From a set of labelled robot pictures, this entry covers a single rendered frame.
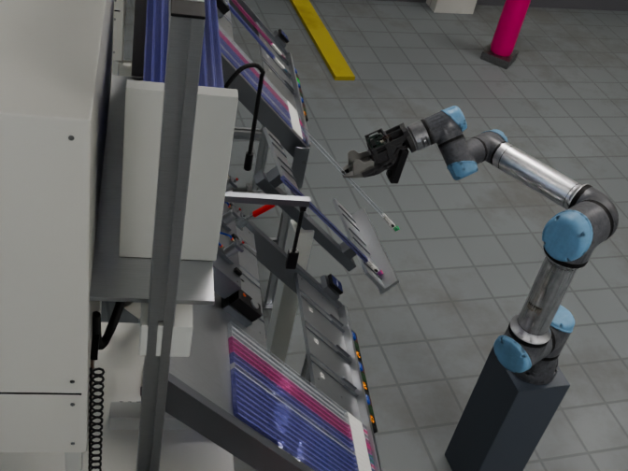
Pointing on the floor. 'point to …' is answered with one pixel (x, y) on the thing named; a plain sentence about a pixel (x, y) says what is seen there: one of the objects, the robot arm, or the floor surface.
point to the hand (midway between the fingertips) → (347, 174)
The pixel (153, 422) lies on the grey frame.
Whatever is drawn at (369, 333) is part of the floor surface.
